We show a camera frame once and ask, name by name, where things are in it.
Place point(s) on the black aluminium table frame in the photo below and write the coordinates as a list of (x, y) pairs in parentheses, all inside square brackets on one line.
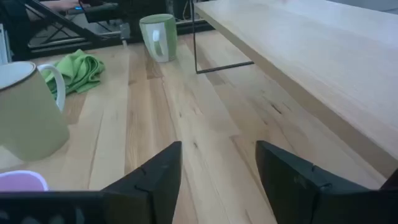
[(18, 40)]

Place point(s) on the green microfibre cloth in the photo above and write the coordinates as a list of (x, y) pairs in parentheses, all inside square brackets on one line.
[(77, 71)]

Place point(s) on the green striped mug brown rim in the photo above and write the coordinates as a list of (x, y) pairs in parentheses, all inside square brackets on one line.
[(161, 37)]

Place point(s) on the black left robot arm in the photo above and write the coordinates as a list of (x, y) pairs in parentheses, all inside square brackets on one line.
[(102, 12)]

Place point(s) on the wooden shelf black metal frame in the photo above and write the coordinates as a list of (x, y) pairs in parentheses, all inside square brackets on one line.
[(311, 46)]

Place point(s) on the pink plastic mug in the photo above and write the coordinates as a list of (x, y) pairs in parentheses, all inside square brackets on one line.
[(18, 182)]

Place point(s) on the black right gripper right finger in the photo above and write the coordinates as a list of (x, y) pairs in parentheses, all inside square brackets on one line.
[(289, 186)]

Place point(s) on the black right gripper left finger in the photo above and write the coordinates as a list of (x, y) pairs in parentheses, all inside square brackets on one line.
[(155, 186)]

